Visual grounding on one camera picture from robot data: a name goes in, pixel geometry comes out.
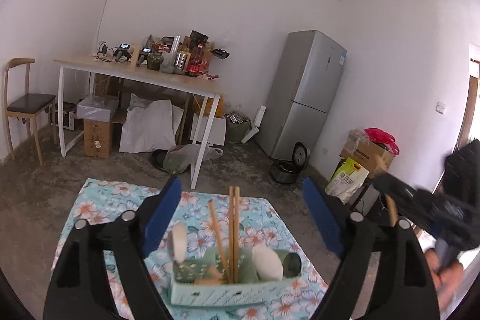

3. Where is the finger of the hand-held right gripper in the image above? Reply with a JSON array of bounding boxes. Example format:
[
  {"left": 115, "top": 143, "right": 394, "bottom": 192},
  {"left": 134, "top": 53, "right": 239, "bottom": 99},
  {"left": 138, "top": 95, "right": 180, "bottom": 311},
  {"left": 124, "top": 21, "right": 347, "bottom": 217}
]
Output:
[{"left": 373, "top": 172, "right": 421, "bottom": 220}]

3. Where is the white soup ladle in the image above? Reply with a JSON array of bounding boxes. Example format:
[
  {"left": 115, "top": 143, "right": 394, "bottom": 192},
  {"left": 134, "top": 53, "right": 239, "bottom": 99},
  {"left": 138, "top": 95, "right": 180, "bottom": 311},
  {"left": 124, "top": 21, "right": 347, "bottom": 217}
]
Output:
[{"left": 170, "top": 222, "right": 188, "bottom": 265}]

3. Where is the wooden chair with black seat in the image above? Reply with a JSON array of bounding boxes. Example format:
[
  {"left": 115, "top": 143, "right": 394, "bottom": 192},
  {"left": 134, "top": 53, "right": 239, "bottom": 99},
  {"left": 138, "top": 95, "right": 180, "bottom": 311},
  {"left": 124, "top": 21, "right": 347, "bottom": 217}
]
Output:
[{"left": 3, "top": 58, "right": 57, "bottom": 166}]

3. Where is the small brown cardboard box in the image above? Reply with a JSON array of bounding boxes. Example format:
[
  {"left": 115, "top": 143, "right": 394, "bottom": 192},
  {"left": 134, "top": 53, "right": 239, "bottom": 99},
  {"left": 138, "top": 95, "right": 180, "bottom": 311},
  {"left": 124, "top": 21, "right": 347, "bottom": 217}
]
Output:
[{"left": 83, "top": 117, "right": 113, "bottom": 159}]

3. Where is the person's right hand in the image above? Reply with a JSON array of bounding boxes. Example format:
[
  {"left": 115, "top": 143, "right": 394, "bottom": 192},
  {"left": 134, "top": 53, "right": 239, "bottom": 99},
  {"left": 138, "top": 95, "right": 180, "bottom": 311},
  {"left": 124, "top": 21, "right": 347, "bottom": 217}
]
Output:
[{"left": 425, "top": 248, "right": 466, "bottom": 310}]

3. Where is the clear plastic bag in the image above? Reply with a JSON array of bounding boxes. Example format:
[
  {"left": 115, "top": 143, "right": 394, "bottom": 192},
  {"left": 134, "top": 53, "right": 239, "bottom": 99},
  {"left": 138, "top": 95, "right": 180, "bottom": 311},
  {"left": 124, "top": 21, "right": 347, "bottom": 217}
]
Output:
[{"left": 163, "top": 143, "right": 225, "bottom": 175}]

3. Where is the red plastic bag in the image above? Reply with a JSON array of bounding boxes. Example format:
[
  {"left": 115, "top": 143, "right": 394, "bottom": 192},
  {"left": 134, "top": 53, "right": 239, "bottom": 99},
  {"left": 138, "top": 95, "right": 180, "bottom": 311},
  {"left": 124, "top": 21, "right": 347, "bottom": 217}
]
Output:
[{"left": 363, "top": 127, "right": 395, "bottom": 156}]

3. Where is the white leaning board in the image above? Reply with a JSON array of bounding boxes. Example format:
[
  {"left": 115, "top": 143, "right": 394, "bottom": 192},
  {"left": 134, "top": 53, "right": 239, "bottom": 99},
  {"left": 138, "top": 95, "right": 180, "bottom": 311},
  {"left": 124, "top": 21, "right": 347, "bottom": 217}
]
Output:
[{"left": 239, "top": 105, "right": 267, "bottom": 145}]

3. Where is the grey refrigerator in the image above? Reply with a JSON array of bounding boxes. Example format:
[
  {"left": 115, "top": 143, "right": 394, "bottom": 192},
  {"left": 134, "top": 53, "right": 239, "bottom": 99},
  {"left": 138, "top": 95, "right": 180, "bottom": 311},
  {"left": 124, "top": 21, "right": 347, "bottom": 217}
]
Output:
[{"left": 254, "top": 29, "right": 348, "bottom": 160}]

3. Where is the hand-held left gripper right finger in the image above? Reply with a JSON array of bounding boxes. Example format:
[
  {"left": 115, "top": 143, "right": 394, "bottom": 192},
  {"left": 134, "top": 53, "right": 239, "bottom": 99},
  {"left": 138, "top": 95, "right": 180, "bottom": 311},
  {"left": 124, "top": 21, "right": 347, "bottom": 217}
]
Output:
[{"left": 301, "top": 176, "right": 440, "bottom": 320}]

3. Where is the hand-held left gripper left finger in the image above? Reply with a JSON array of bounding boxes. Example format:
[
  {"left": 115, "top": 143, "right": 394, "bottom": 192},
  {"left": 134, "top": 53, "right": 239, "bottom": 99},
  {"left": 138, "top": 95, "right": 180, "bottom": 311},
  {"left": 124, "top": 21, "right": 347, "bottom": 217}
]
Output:
[{"left": 43, "top": 175, "right": 183, "bottom": 320}]

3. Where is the white carton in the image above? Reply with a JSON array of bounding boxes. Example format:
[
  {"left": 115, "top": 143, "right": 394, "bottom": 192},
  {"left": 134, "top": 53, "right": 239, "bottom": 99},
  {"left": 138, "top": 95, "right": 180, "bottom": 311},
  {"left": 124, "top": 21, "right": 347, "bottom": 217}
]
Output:
[{"left": 189, "top": 113, "right": 228, "bottom": 147}]

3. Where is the white rice paddle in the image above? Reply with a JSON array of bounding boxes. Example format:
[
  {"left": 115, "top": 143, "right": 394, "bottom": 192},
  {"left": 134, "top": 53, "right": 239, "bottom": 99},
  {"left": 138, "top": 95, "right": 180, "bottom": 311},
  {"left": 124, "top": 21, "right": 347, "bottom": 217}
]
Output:
[{"left": 251, "top": 243, "right": 285, "bottom": 282}]

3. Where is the black device with screen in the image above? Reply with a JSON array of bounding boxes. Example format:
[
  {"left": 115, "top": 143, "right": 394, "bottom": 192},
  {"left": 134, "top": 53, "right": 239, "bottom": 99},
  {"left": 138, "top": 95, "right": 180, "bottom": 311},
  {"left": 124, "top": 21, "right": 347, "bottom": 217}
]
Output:
[
  {"left": 136, "top": 46, "right": 153, "bottom": 66},
  {"left": 116, "top": 42, "right": 132, "bottom": 62}
]

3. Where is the power strip with chargers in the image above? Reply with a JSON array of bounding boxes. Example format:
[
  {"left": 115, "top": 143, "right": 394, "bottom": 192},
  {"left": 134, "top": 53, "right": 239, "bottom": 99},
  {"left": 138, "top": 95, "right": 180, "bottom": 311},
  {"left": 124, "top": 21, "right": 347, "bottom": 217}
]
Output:
[{"left": 91, "top": 40, "right": 110, "bottom": 58}]

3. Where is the green perforated utensil holder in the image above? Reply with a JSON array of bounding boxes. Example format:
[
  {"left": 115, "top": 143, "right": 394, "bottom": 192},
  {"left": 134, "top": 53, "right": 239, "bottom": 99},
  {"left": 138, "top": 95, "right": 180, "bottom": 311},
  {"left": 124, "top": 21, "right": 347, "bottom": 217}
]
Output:
[{"left": 170, "top": 247, "right": 303, "bottom": 308}]

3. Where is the grey flat box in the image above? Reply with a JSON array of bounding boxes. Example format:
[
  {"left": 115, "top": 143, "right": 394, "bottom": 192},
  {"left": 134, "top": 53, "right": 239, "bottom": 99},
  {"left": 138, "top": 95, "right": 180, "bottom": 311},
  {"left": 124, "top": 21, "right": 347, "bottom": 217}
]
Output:
[{"left": 76, "top": 94, "right": 119, "bottom": 122}]

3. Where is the yellow plastic bag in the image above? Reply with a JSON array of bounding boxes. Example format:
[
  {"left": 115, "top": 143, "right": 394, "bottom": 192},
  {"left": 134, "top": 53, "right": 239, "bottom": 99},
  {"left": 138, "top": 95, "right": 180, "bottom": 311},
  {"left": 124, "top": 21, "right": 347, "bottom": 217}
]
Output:
[{"left": 194, "top": 97, "right": 224, "bottom": 117}]

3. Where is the floral blue blanket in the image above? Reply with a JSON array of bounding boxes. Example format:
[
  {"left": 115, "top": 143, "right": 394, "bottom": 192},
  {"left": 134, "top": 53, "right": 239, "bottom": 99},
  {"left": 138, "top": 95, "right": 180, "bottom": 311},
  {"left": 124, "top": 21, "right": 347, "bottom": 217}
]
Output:
[{"left": 50, "top": 177, "right": 331, "bottom": 320}]

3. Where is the yellow green rice sack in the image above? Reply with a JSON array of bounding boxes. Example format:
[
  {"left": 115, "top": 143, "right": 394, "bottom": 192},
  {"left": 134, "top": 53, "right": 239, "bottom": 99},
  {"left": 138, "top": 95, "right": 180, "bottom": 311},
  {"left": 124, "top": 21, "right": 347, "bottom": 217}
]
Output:
[{"left": 325, "top": 157, "right": 370, "bottom": 203}]

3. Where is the metal canister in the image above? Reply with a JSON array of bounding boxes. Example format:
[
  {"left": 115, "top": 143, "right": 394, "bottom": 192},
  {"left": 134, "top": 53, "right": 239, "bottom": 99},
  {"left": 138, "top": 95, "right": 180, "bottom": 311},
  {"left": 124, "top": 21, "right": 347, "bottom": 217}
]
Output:
[{"left": 174, "top": 46, "right": 190, "bottom": 72}]

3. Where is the wooden door frame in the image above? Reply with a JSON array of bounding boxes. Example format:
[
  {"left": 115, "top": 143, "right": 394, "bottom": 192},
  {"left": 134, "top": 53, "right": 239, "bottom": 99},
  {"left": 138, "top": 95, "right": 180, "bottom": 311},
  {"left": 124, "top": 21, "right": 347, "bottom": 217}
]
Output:
[{"left": 455, "top": 44, "right": 480, "bottom": 156}]

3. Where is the green glass jar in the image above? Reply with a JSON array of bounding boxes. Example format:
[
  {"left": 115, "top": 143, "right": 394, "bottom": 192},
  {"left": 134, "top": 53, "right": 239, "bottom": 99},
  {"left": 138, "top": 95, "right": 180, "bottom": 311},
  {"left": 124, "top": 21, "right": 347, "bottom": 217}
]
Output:
[{"left": 146, "top": 49, "right": 165, "bottom": 72}]

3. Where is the white sack under desk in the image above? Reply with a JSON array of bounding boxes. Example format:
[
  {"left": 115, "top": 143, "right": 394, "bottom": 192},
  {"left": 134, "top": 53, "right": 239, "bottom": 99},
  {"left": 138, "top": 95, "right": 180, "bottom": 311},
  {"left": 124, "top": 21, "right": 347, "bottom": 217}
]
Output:
[{"left": 119, "top": 93, "right": 185, "bottom": 154}]

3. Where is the white-legged desk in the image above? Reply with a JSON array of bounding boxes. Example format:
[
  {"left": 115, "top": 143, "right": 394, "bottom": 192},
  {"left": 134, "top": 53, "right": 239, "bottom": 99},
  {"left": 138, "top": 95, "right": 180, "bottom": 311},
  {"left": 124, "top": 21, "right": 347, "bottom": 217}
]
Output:
[{"left": 53, "top": 55, "right": 226, "bottom": 190}]

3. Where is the black rice cooker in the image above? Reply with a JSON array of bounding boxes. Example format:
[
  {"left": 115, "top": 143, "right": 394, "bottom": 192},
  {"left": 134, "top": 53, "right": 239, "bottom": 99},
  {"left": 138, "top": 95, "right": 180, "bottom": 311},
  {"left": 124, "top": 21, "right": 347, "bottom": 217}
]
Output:
[{"left": 269, "top": 142, "right": 311, "bottom": 185}]

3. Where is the red-capped cola bottle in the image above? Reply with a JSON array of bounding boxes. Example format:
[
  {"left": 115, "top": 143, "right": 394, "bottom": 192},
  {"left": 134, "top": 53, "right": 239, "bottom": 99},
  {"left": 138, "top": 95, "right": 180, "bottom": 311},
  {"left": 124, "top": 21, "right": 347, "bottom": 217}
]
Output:
[{"left": 186, "top": 44, "right": 205, "bottom": 77}]

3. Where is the large brown cardboard box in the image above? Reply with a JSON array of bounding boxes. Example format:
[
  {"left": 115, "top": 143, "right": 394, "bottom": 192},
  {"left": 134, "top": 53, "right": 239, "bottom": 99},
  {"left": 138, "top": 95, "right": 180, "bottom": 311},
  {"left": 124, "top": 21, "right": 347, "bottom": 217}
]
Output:
[{"left": 339, "top": 138, "right": 395, "bottom": 178}]

